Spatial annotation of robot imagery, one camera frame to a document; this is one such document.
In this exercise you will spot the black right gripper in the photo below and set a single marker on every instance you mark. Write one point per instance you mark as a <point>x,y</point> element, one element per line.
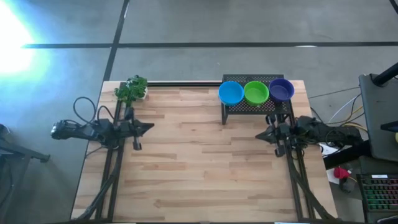
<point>284,133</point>

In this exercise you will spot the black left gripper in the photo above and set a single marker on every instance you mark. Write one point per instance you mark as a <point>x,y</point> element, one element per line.
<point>129,129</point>

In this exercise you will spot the green mini bowl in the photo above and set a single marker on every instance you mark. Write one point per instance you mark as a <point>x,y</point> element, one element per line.
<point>256,93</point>

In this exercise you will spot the purple plastic mini bowl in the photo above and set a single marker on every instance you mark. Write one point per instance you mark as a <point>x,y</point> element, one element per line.
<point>281,90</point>

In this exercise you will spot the light blue mini bowl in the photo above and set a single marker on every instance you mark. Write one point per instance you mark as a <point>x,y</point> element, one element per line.
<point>230,93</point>

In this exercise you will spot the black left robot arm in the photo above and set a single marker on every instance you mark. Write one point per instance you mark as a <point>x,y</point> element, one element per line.
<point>87,132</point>

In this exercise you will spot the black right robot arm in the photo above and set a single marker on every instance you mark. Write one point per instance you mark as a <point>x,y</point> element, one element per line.
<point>326,132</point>

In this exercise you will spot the black metal mesh shelf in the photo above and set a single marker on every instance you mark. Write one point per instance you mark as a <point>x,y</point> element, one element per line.
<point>245,109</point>

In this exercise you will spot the green potted plant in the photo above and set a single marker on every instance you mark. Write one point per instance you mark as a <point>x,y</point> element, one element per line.
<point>132,88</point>

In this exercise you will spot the white paper sheet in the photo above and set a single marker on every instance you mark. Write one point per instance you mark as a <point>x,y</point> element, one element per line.
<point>331,180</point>
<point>329,150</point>

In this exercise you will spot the black desk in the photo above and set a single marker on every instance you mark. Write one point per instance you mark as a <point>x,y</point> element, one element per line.
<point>345,158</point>

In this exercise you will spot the red plastic object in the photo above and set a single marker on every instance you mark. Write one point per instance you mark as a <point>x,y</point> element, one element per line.
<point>340,172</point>

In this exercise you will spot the dark grey computer mouse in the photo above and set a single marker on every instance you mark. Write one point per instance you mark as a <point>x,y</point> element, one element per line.
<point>346,185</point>

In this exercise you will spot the grey side table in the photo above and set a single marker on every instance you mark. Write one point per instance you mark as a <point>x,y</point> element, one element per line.
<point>379,124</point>

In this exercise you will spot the black stand legs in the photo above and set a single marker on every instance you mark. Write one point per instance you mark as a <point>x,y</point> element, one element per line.
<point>31,154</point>

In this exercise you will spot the backlit rgb keyboard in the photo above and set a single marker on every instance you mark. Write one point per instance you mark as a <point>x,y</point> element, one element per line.
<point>379,194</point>

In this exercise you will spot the black pole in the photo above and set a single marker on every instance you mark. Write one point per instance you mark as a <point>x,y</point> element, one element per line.
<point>385,74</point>

